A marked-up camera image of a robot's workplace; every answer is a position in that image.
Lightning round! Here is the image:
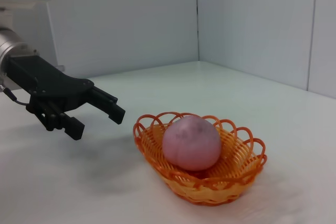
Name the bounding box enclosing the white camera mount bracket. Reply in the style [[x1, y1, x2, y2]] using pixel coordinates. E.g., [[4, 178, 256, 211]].
[[0, 0, 37, 13]]

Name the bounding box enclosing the orange woven plastic basket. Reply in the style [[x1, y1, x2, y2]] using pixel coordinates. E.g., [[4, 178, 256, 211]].
[[133, 112, 268, 207]]

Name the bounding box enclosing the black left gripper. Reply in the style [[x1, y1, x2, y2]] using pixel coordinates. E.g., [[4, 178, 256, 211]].
[[7, 54, 127, 142]]

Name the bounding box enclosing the thin left gripper cable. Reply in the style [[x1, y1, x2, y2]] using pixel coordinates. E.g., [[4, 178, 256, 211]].
[[0, 84, 30, 106]]

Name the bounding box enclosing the pink plush peach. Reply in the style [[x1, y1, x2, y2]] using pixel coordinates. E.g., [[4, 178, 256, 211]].
[[162, 115, 222, 172]]

